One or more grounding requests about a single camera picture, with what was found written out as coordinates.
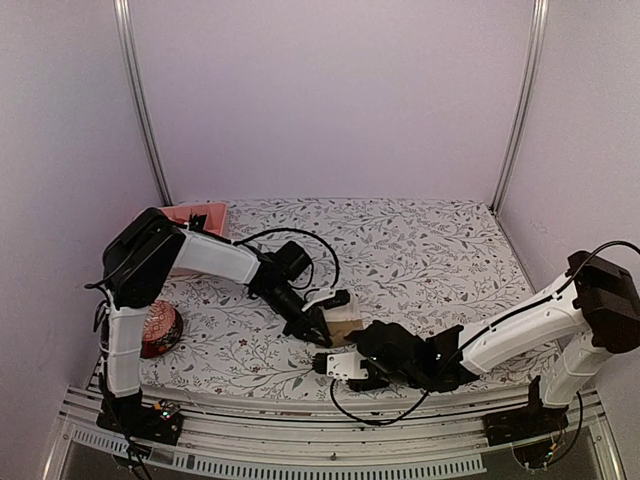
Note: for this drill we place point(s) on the pink divided organizer box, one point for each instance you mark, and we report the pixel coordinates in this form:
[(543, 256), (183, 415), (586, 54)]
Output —
[(210, 217)]

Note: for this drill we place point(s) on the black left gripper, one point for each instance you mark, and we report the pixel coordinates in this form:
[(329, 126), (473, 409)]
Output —
[(300, 329)]

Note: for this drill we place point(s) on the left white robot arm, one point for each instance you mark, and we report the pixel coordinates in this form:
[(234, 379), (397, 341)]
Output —
[(139, 260)]

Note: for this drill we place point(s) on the tan beige underwear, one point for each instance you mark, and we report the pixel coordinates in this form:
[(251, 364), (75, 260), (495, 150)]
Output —
[(342, 321)]

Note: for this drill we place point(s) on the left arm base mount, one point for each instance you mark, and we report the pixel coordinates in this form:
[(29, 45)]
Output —
[(160, 423)]

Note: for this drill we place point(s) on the right aluminium corner post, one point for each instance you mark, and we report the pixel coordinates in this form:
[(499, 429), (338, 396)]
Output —
[(532, 62)]

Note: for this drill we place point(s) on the aluminium front rail frame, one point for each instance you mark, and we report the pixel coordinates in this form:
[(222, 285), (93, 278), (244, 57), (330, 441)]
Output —
[(236, 438)]

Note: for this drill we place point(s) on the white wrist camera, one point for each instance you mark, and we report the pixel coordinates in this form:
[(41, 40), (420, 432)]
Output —
[(326, 298), (341, 366)]

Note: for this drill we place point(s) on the aluminium corner post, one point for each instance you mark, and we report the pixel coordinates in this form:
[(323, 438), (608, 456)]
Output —
[(124, 25), (532, 62)]

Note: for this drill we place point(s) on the left aluminium corner post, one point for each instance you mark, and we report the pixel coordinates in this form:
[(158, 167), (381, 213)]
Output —
[(124, 25)]

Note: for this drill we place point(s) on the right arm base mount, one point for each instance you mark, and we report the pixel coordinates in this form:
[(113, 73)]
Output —
[(532, 420)]

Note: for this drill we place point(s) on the floral patterned table cloth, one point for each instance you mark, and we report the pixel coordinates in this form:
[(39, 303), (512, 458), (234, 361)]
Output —
[(426, 265)]

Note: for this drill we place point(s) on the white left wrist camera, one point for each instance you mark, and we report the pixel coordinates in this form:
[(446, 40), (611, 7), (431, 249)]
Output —
[(326, 298)]

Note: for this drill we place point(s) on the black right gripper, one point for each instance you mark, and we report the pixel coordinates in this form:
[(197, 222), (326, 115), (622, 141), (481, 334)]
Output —
[(362, 386)]

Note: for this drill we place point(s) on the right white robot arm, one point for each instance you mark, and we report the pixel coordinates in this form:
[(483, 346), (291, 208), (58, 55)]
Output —
[(595, 302)]

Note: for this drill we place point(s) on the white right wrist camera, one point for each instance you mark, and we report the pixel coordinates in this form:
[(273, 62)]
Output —
[(341, 366)]

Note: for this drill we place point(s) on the red patterned bowl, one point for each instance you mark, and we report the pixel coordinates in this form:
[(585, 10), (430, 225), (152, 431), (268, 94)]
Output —
[(163, 328)]

